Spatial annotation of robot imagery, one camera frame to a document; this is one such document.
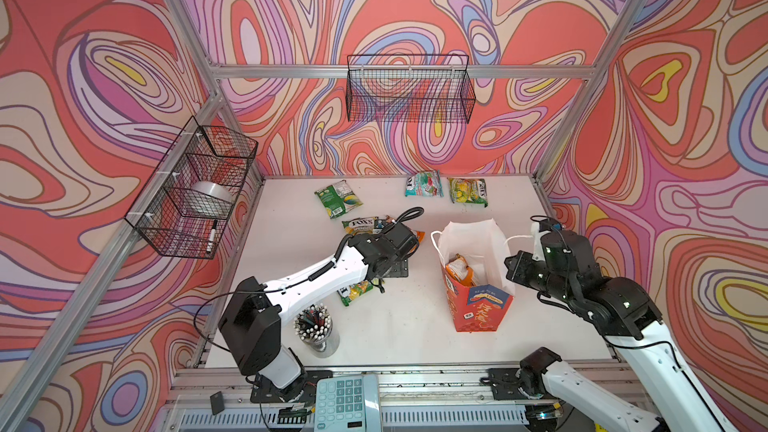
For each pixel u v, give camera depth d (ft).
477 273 3.04
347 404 2.26
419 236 2.05
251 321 1.38
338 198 3.65
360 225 3.32
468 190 3.65
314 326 2.17
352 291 2.88
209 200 2.30
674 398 1.24
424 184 3.72
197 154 2.41
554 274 1.63
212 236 2.38
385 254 1.90
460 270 2.71
